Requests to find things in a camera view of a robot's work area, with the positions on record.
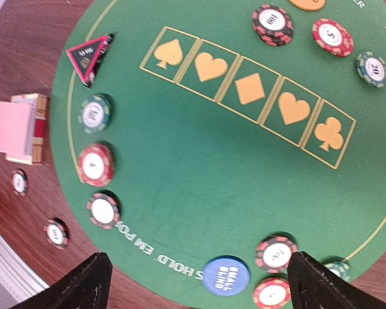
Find brown chips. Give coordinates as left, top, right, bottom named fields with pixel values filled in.
left=252, top=5, right=294, bottom=47
left=255, top=235, right=298, bottom=273
left=87, top=192, right=121, bottom=230

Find brown poker chip stack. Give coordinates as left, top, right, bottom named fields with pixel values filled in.
left=44, top=218, right=70, bottom=250

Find aluminium front rail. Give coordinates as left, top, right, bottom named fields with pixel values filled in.
left=0, top=235, right=49, bottom=303

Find playing card box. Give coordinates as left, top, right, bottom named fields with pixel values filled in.
left=5, top=93, right=49, bottom=165

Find black triangular dealer button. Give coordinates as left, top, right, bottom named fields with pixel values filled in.
left=66, top=33, right=115, bottom=88

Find small red chip stack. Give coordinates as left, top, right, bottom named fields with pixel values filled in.
left=312, top=18, right=354, bottom=57

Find red-backed playing card deck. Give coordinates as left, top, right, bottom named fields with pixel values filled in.
left=0, top=101, right=32, bottom=156

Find orange big blind button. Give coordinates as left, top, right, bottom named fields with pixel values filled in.
left=289, top=0, right=327, bottom=12

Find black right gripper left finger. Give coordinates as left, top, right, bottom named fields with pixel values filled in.
left=13, top=252, right=113, bottom=309

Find round green poker mat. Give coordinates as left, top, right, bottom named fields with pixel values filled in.
left=50, top=1, right=386, bottom=308

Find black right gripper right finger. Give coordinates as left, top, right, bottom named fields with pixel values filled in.
left=287, top=252, right=386, bottom=309

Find green chips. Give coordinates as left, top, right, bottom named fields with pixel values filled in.
left=78, top=93, right=112, bottom=134
left=324, top=261, right=351, bottom=282
left=356, top=51, right=386, bottom=88

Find single brown chip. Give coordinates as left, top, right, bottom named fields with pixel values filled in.
left=12, top=169, right=28, bottom=196

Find blue small blind button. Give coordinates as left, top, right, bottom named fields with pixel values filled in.
left=203, top=256, right=250, bottom=297

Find red chips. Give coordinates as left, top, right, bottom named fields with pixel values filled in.
left=78, top=143, right=115, bottom=187
left=253, top=277, right=291, bottom=308

